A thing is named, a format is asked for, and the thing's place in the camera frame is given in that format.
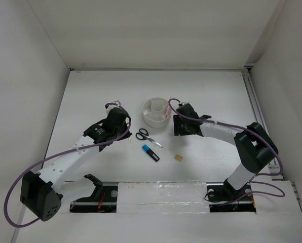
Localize pink pen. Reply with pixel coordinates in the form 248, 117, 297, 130
164, 102, 170, 119

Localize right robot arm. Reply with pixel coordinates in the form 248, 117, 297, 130
172, 102, 280, 199

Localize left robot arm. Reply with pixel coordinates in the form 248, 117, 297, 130
20, 104, 131, 221

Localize tan eraser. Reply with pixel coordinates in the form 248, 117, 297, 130
174, 154, 183, 162

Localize white round divided organizer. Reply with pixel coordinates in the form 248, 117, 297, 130
142, 97, 171, 129

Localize blue cap black marker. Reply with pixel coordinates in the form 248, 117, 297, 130
142, 145, 160, 162

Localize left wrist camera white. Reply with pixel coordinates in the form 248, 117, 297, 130
105, 100, 121, 112

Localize black handled scissors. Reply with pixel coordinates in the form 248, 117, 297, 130
135, 128, 163, 148

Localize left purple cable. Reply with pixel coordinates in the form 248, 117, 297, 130
3, 101, 132, 228

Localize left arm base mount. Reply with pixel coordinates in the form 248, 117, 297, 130
69, 174, 118, 213

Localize aluminium rail right edge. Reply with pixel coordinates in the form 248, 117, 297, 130
243, 66, 275, 155

